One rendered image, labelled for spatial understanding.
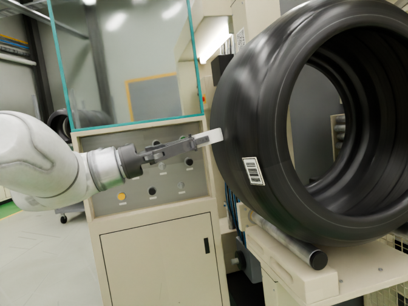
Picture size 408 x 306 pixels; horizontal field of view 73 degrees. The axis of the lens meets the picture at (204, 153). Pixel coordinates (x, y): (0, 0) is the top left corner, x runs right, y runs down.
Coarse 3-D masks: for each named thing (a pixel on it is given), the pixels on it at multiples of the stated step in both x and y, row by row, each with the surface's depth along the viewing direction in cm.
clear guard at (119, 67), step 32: (64, 0) 105; (96, 0) 107; (128, 0) 110; (160, 0) 113; (64, 32) 106; (96, 32) 108; (128, 32) 111; (160, 32) 114; (192, 32) 116; (64, 64) 107; (96, 64) 109; (128, 64) 112; (160, 64) 115; (192, 64) 118; (64, 96) 107; (96, 96) 110; (128, 96) 113; (160, 96) 116; (192, 96) 119; (96, 128) 111
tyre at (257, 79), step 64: (320, 0) 58; (384, 0) 62; (256, 64) 56; (320, 64) 87; (384, 64) 80; (256, 128) 54; (384, 128) 88; (256, 192) 59; (320, 192) 91; (384, 192) 80
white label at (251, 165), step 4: (244, 160) 57; (248, 160) 56; (252, 160) 55; (256, 160) 54; (244, 164) 57; (248, 164) 56; (252, 164) 55; (256, 164) 54; (248, 168) 56; (252, 168) 56; (256, 168) 55; (248, 172) 57; (252, 172) 56; (256, 172) 55; (260, 172) 54; (248, 176) 57; (252, 176) 56; (256, 176) 55; (260, 176) 54; (252, 180) 57; (256, 180) 56; (260, 180) 55; (252, 184) 57; (256, 184) 56; (260, 184) 55; (264, 184) 55
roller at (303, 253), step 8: (256, 216) 90; (264, 224) 84; (272, 232) 79; (280, 232) 75; (280, 240) 74; (288, 240) 71; (296, 240) 68; (288, 248) 71; (296, 248) 67; (304, 248) 65; (312, 248) 63; (304, 256) 64; (312, 256) 61; (320, 256) 61; (312, 264) 61; (320, 264) 62
